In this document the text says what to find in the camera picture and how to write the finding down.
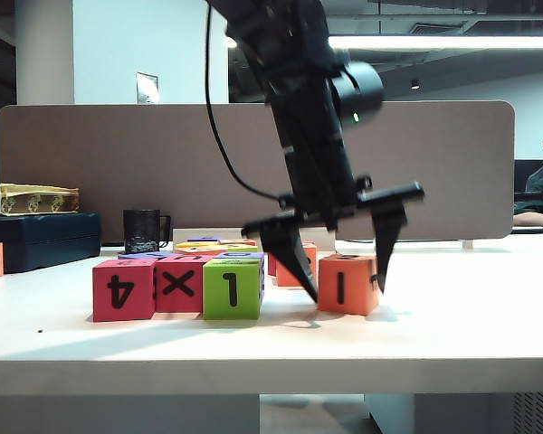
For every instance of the orange block Q and L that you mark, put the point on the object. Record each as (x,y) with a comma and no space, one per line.
(237,242)

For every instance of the orange block 2 and I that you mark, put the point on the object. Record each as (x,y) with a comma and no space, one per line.
(355,296)

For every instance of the brown desk divider panel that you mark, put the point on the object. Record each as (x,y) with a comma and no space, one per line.
(117,172)

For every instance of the purple block 9 and N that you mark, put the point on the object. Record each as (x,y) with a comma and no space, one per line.
(206,238)

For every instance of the orange block letter C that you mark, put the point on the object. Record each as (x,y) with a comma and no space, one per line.
(199,251)

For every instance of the yellow block L and picture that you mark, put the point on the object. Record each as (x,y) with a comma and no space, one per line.
(194,245)

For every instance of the red block X and U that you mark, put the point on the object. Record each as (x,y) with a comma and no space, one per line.
(199,303)

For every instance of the ceiling air vent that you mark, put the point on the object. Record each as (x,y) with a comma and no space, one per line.
(434,28)

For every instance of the framed wall sign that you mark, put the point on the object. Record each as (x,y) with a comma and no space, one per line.
(146,88)

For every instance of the red block numeral 4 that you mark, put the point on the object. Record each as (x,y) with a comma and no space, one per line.
(142,307)

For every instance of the black mug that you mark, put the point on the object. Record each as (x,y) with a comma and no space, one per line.
(140,228)

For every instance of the navy hard case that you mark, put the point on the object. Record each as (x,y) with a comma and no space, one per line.
(40,239)

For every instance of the round ceiling spotlight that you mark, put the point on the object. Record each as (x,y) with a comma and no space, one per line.
(415,83)

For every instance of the dark computer monitor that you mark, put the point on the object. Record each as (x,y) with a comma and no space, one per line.
(527,176)

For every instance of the grey under-desk cabinet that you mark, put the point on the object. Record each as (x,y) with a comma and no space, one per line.
(479,413)

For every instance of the green block 1 and C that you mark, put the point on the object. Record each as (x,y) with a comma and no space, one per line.
(249,307)

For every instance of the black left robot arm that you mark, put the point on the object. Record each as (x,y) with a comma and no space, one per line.
(289,68)

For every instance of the yellow patterned box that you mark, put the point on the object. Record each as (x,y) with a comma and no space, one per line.
(36,199)

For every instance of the purple block G and 8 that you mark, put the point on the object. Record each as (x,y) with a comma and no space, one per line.
(136,257)

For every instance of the white divider foot bracket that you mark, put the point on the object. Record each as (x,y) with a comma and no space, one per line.
(467,245)

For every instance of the bare person forearm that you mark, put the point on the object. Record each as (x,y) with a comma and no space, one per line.
(531,219)

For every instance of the orange block 3 and Y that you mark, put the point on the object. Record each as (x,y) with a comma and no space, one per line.
(313,255)

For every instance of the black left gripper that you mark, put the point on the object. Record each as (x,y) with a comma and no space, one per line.
(321,190)

